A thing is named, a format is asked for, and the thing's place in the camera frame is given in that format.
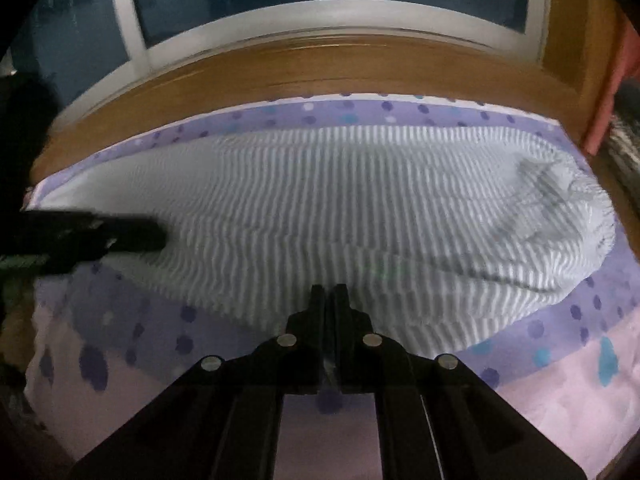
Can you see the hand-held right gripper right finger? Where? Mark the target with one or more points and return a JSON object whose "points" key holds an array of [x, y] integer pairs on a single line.
{"points": [[337, 350]]}

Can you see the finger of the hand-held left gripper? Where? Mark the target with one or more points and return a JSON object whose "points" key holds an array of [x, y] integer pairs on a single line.
{"points": [[100, 235]]}

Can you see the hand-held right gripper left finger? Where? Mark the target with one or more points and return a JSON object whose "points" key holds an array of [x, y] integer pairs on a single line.
{"points": [[317, 350]]}

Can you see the grey white striped pants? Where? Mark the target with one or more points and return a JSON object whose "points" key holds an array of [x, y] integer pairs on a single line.
{"points": [[350, 210]]}

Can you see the stack of folded clothes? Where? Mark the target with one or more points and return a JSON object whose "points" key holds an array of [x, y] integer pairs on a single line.
{"points": [[625, 160]]}

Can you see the purple pink dotted blanket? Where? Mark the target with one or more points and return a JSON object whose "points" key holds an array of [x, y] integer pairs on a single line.
{"points": [[575, 410]]}

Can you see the wooden window ledge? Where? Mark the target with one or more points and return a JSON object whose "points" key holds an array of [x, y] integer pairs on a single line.
{"points": [[350, 70]]}

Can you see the pink curtain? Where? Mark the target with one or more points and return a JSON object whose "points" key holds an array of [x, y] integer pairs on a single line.
{"points": [[607, 110]]}

